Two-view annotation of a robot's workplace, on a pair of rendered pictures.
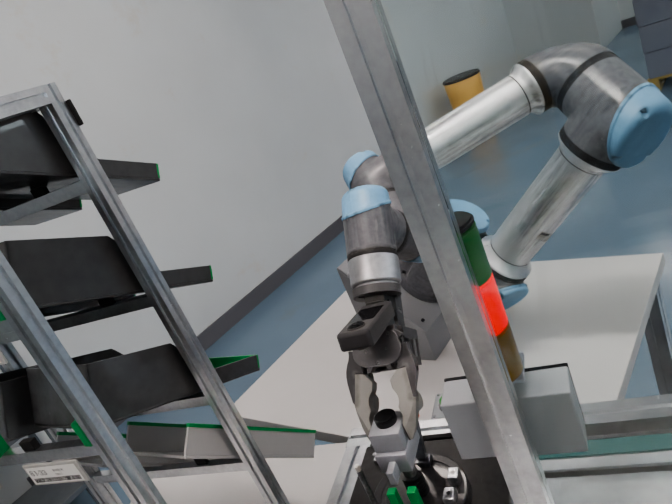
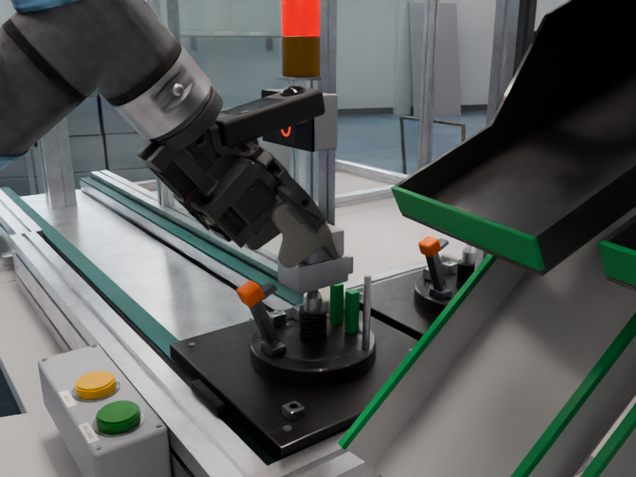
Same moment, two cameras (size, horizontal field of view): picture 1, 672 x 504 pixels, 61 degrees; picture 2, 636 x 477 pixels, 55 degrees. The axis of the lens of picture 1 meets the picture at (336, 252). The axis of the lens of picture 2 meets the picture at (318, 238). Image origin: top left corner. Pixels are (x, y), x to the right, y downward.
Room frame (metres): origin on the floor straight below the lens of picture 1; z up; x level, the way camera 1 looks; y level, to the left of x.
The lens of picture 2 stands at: (1.18, 0.32, 1.30)
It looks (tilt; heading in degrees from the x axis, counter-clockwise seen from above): 18 degrees down; 208
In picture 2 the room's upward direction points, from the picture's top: straight up
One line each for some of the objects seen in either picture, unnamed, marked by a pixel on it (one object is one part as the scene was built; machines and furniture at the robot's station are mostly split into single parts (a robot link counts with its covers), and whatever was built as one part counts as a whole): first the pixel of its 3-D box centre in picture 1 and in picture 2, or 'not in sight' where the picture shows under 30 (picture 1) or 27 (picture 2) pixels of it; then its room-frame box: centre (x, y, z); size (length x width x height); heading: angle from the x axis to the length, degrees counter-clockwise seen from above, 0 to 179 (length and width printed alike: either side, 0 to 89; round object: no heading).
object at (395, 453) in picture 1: (391, 440); (320, 249); (0.63, 0.03, 1.09); 0.08 x 0.04 x 0.07; 154
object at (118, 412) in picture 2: not in sight; (118, 420); (0.82, -0.08, 0.96); 0.04 x 0.04 x 0.02
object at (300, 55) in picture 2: not in sight; (301, 56); (0.45, -0.09, 1.29); 0.05 x 0.05 x 0.05
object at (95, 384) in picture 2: not in sight; (96, 388); (0.79, -0.14, 0.96); 0.04 x 0.04 x 0.02
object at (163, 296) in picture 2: not in sight; (212, 309); (0.48, -0.23, 0.91); 0.84 x 0.28 x 0.10; 64
